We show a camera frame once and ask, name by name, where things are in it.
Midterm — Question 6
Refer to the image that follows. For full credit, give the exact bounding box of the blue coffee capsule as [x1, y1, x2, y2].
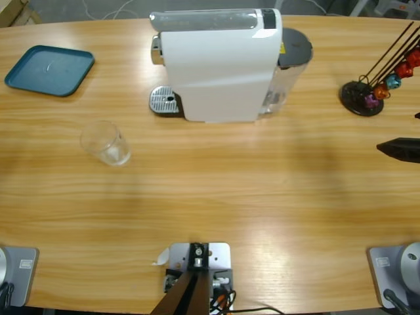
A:
[384, 74, 401, 90]

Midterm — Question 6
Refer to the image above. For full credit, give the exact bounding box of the white floor cable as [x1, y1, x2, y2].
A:
[81, 0, 145, 21]

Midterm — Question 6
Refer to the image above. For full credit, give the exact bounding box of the red coffee capsule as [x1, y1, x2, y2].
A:
[406, 47, 420, 68]
[394, 61, 413, 79]

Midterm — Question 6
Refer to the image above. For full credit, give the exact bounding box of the orange and black cable bundle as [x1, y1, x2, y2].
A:
[209, 288, 237, 313]

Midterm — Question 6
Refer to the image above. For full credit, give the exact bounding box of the teal plastic tray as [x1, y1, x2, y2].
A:
[4, 45, 96, 98]

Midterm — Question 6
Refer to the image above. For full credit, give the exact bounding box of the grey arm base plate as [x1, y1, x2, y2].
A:
[366, 241, 420, 309]
[0, 246, 40, 308]

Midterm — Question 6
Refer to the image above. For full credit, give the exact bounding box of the white plastic furniture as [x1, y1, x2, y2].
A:
[347, 0, 420, 18]

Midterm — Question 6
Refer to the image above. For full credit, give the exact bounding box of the black capsule holder with rods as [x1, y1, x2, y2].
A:
[339, 21, 420, 117]

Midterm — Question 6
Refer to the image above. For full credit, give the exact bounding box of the clear glass cup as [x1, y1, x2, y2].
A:
[79, 119, 133, 167]

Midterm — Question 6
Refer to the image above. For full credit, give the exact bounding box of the black arm base cable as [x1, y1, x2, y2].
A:
[0, 281, 16, 309]
[383, 288, 411, 315]

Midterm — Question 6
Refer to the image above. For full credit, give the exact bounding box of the white capsule coffee machine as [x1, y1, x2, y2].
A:
[149, 8, 284, 125]

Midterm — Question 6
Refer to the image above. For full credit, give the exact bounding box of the white paper tag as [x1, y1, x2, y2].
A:
[151, 247, 170, 266]

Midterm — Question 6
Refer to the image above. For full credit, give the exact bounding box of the dark camera post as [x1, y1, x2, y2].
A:
[152, 242, 211, 315]

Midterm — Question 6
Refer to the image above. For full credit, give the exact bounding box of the clear water tank dark lid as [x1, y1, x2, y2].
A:
[257, 28, 314, 116]

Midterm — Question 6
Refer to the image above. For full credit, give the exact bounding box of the cardboard box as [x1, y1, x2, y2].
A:
[0, 0, 42, 29]

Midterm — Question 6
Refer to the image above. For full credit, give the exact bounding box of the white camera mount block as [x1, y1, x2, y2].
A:
[163, 241, 234, 312]

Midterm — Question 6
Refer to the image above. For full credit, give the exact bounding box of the black cable at mount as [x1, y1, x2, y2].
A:
[229, 306, 286, 315]

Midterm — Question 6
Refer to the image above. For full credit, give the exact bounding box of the orange coffee capsule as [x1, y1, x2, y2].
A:
[373, 83, 390, 100]

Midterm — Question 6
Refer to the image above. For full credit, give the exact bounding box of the metal grate drip tray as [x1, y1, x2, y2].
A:
[149, 85, 182, 116]

